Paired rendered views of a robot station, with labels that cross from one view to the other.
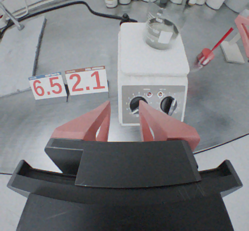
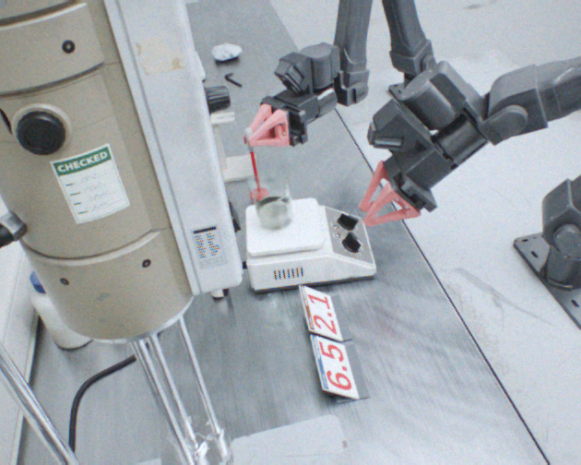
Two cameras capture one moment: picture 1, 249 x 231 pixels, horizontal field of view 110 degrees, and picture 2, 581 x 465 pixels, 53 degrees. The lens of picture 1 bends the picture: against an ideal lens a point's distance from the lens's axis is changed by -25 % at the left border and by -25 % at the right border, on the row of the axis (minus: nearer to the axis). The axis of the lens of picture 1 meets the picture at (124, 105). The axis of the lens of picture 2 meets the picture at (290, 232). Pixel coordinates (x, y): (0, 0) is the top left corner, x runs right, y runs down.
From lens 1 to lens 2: 80 cm
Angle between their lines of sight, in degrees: 51
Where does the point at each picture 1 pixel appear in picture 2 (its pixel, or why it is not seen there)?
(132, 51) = (296, 238)
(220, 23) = not seen: hidden behind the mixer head
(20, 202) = (578, 406)
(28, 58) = (264, 447)
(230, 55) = (246, 171)
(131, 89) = (335, 245)
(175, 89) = (329, 215)
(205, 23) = not seen: hidden behind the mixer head
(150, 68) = (316, 223)
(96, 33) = (211, 334)
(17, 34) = not seen: outside the picture
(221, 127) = (359, 187)
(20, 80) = (322, 446)
